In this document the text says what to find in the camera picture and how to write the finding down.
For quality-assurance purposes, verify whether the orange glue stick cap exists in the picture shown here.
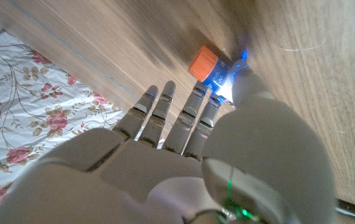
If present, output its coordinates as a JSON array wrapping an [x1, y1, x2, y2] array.
[[188, 45, 219, 83]]

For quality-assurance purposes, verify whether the floral backdrop cloth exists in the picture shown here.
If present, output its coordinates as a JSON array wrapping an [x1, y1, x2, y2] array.
[[0, 12, 127, 218]]

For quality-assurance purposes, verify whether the white blue glue stick body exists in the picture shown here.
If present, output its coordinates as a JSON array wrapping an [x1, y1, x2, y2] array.
[[202, 59, 239, 104]]

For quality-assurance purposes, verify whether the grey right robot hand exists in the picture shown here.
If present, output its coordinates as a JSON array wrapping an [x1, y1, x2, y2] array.
[[0, 58, 338, 224]]

